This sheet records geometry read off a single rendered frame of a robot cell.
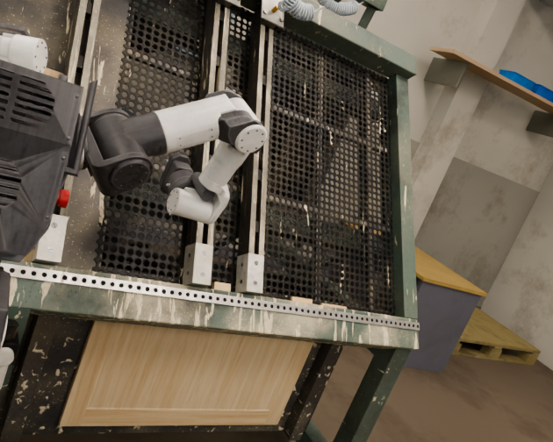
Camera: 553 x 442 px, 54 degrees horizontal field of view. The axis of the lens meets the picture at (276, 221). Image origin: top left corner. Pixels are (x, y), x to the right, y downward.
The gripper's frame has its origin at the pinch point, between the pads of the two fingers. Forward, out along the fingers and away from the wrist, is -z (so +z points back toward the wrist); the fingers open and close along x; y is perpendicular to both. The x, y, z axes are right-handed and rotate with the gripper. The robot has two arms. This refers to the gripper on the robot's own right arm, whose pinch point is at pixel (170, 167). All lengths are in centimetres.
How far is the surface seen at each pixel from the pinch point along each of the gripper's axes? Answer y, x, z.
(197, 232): -15.6, -17.6, 2.2
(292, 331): -54, -38, 20
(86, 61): 23.8, 13.6, -29.0
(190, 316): -16.3, -37.1, 18.1
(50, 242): 26.2, -25.4, 8.9
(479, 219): -452, -49, -223
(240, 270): -34.1, -26.4, 5.5
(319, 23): -61, 52, -61
